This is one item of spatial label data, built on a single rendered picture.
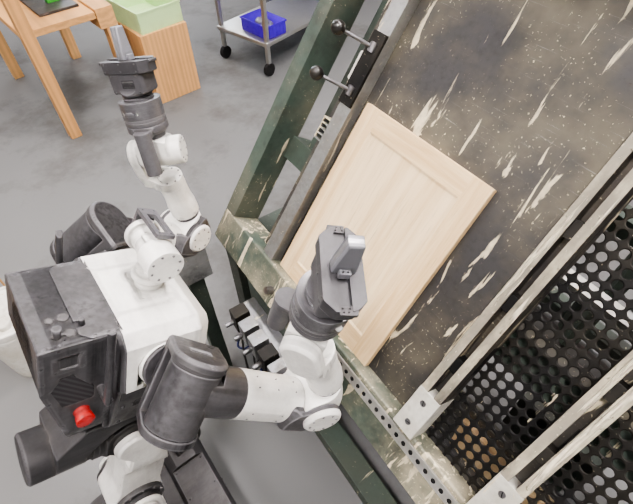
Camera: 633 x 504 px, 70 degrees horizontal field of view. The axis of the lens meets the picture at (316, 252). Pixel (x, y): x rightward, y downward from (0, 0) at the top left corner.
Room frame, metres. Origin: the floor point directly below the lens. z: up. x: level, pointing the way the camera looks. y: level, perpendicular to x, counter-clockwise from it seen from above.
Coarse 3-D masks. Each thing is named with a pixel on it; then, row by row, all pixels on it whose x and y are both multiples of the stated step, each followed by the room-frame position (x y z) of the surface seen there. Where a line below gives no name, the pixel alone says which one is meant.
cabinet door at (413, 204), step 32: (384, 128) 1.01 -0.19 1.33; (352, 160) 1.01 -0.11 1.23; (384, 160) 0.95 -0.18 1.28; (416, 160) 0.90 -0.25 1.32; (448, 160) 0.85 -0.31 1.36; (320, 192) 1.01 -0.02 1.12; (352, 192) 0.95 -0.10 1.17; (384, 192) 0.89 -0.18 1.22; (416, 192) 0.84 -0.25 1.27; (448, 192) 0.79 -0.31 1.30; (480, 192) 0.75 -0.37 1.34; (320, 224) 0.94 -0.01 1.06; (352, 224) 0.88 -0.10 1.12; (384, 224) 0.83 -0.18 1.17; (416, 224) 0.78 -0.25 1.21; (448, 224) 0.73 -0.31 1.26; (288, 256) 0.93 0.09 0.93; (384, 256) 0.76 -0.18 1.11; (416, 256) 0.72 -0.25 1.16; (448, 256) 0.69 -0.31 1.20; (384, 288) 0.70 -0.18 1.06; (416, 288) 0.66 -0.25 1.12; (352, 320) 0.67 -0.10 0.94; (384, 320) 0.63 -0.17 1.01
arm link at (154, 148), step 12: (156, 120) 0.84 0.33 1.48; (132, 132) 0.83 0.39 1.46; (144, 132) 0.82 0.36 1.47; (156, 132) 0.83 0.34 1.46; (144, 144) 0.80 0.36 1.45; (156, 144) 0.83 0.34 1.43; (168, 144) 0.84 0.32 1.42; (180, 144) 0.85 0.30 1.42; (144, 156) 0.79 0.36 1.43; (156, 156) 0.80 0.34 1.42; (168, 156) 0.82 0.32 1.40; (180, 156) 0.82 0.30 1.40; (156, 168) 0.79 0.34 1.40
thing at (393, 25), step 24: (408, 0) 1.19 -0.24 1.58; (384, 24) 1.20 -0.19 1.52; (384, 48) 1.16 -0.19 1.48; (360, 96) 1.12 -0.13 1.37; (336, 120) 1.11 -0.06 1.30; (336, 144) 1.07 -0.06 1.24; (312, 168) 1.06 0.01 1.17; (312, 192) 1.03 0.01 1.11; (288, 216) 1.00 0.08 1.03; (288, 240) 0.97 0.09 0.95
